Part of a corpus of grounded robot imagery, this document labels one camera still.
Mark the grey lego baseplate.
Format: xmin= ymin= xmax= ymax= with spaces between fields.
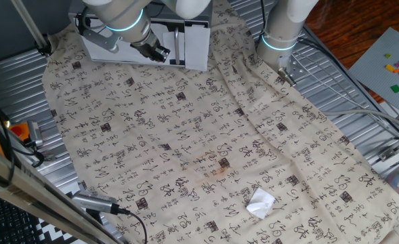
xmin=348 ymin=26 xmax=399 ymax=113

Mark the black base cable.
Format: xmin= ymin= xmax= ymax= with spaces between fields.
xmin=296 ymin=36 xmax=399 ymax=140

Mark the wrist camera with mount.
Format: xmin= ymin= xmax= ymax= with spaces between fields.
xmin=79 ymin=13 xmax=123 ymax=54

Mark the black keyboard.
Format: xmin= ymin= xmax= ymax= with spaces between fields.
xmin=0 ymin=191 xmax=43 ymax=244

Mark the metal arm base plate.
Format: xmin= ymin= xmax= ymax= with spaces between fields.
xmin=276 ymin=55 xmax=308 ymax=81

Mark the metal cable connector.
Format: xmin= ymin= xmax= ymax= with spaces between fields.
xmin=277 ymin=67 xmax=297 ymax=87

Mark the aluminium profile with bracket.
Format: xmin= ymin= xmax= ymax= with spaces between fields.
xmin=377 ymin=102 xmax=399 ymax=162

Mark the silver microwave body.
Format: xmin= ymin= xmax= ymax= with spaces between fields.
xmin=68 ymin=0 xmax=213 ymax=72

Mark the black camera cable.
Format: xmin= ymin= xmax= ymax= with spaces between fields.
xmin=117 ymin=208 xmax=149 ymax=244

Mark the slim aluminium frame post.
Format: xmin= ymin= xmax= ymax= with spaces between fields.
xmin=11 ymin=0 xmax=53 ymax=57

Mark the black white marker board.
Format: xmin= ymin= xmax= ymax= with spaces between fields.
xmin=33 ymin=216 xmax=88 ymax=244

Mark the white paper piece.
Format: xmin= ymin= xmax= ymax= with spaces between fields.
xmin=246 ymin=186 xmax=276 ymax=220

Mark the aluminium frame beam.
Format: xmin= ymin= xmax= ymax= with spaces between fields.
xmin=0 ymin=137 xmax=125 ymax=244

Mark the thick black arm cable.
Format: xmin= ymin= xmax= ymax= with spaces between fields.
xmin=259 ymin=0 xmax=268 ymax=38

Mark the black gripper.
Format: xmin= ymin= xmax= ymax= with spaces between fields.
xmin=130 ymin=30 xmax=171 ymax=64

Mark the large silver camera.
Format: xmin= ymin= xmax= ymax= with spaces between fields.
xmin=70 ymin=190 xmax=121 ymax=215

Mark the small silver ribbed camera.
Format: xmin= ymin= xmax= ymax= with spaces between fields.
xmin=26 ymin=121 xmax=44 ymax=147

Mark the beige calligraphy print cloth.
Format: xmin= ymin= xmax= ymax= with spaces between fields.
xmin=41 ymin=0 xmax=399 ymax=244

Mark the orange emergency stop box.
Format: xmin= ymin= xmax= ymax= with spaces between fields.
xmin=9 ymin=121 xmax=30 ymax=142

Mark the grey cable hose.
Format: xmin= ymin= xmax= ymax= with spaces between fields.
xmin=320 ymin=108 xmax=399 ymax=134

